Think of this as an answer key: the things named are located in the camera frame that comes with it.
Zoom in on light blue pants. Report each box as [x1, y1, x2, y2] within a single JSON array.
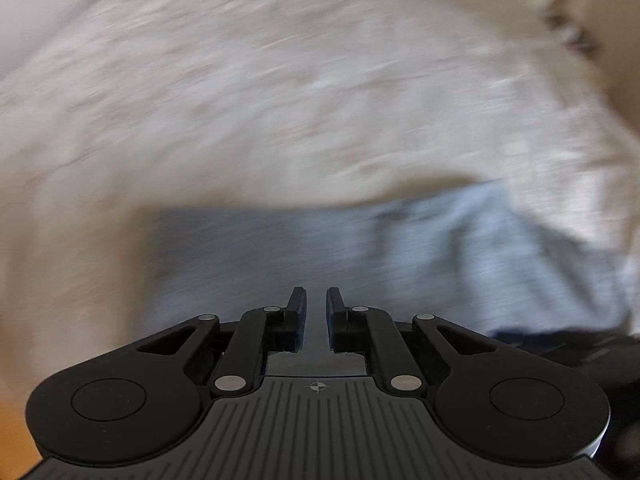
[[147, 180, 633, 361]]

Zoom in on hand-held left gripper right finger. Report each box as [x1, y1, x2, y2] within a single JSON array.
[[326, 286, 502, 394]]

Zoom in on dark cloth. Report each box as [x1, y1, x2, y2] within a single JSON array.
[[487, 327, 640, 480]]

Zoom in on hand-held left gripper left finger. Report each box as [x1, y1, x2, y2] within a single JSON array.
[[134, 286, 309, 394]]

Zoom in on white bed cover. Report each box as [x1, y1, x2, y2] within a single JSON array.
[[0, 0, 640, 411]]

